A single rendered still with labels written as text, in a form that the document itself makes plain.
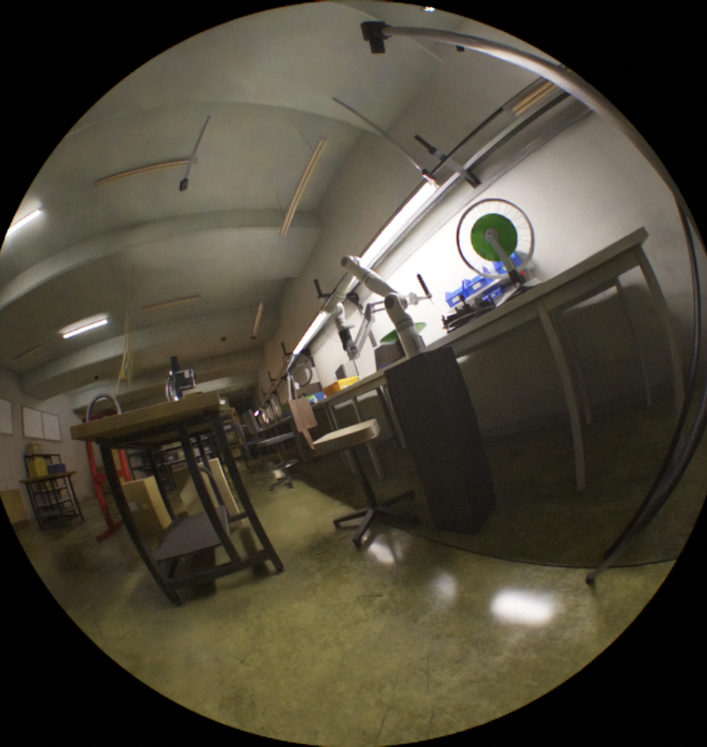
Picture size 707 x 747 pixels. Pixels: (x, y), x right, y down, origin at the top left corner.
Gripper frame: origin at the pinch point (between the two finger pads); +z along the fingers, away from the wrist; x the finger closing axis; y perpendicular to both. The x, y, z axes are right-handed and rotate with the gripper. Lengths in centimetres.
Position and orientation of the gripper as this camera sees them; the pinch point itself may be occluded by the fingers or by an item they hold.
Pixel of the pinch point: (355, 357)
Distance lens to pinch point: 137.3
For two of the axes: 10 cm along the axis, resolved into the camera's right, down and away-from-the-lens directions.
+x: -7.8, 2.0, -5.9
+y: -5.3, 2.9, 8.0
